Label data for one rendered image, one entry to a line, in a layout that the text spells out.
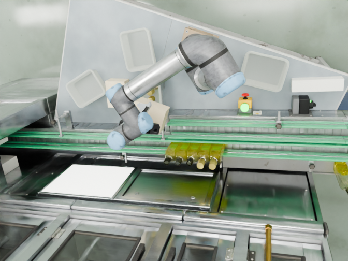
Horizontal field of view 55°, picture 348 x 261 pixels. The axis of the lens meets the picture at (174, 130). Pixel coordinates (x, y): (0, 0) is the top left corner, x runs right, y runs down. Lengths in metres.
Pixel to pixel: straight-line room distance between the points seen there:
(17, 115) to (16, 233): 0.72
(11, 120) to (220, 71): 1.32
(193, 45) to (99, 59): 1.01
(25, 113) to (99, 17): 0.72
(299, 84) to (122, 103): 0.93
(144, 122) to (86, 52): 0.93
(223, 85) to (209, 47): 0.13
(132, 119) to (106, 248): 0.54
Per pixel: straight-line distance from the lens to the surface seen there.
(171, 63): 1.19
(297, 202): 1.66
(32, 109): 2.22
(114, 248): 1.45
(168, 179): 1.77
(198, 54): 1.15
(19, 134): 2.29
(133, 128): 1.29
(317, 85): 1.82
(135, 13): 1.94
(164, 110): 1.59
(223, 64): 1.15
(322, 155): 1.83
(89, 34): 2.07
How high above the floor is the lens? 2.56
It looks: 64 degrees down
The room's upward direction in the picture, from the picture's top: 145 degrees counter-clockwise
